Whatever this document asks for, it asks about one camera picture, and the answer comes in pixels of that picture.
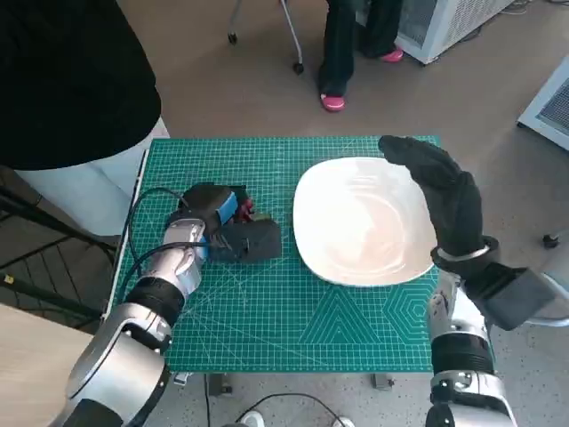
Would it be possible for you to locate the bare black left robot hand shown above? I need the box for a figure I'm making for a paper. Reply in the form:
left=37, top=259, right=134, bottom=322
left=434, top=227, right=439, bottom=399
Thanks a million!
left=177, top=181, right=255, bottom=233

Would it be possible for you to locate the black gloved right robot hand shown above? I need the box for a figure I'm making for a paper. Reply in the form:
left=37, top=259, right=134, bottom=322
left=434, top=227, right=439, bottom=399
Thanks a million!
left=378, top=135, right=486, bottom=259

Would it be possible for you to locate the red toy grape bunch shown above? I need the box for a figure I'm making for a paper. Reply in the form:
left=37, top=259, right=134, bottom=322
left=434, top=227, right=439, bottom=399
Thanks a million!
left=235, top=198, right=273, bottom=223

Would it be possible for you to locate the white square plate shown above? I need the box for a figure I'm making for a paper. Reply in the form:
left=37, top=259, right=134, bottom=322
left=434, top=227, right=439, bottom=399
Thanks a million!
left=293, top=157, right=436, bottom=287

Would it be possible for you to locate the green cutting mat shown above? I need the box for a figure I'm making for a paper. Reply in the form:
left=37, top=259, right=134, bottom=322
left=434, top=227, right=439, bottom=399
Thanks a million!
left=104, top=136, right=497, bottom=373

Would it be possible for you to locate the grey chair base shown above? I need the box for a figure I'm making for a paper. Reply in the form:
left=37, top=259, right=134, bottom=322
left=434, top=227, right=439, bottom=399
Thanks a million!
left=533, top=253, right=569, bottom=328

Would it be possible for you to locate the white appliance with grille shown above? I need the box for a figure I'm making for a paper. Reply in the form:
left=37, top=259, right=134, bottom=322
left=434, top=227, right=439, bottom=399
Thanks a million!
left=515, top=57, right=569, bottom=152

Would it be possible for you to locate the large white vented appliance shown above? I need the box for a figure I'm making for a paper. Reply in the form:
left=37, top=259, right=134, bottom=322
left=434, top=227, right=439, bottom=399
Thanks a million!
left=395, top=0, right=517, bottom=66

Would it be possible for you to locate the person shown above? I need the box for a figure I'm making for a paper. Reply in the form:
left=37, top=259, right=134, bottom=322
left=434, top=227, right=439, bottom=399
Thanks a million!
left=317, top=0, right=405, bottom=113
left=0, top=0, right=170, bottom=237

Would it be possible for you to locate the grey chair with casters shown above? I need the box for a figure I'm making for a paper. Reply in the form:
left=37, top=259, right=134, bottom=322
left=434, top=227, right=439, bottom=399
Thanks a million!
left=226, top=0, right=307, bottom=75

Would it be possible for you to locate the black metal rack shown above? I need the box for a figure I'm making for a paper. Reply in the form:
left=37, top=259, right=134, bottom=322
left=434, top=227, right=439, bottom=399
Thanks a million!
left=0, top=164, right=124, bottom=330

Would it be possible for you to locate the light wooden desk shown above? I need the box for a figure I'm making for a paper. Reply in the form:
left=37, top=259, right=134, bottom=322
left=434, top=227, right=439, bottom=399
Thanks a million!
left=0, top=302, right=97, bottom=427

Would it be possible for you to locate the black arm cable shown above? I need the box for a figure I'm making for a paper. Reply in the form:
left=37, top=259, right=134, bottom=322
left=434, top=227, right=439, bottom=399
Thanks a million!
left=122, top=186, right=204, bottom=294

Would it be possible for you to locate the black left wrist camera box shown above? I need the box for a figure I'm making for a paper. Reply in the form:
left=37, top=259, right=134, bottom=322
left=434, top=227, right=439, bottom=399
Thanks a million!
left=206, top=216, right=282, bottom=264

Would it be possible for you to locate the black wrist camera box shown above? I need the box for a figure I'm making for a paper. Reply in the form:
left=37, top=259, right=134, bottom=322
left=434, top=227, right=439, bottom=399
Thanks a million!
left=206, top=216, right=282, bottom=264
left=464, top=262, right=559, bottom=331

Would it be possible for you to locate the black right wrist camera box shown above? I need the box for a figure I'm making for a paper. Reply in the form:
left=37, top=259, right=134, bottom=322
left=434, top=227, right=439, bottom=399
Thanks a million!
left=464, top=262, right=559, bottom=331

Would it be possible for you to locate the black floor cable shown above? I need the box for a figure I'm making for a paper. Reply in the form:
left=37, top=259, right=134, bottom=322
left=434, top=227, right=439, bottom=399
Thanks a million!
left=235, top=392, right=339, bottom=427

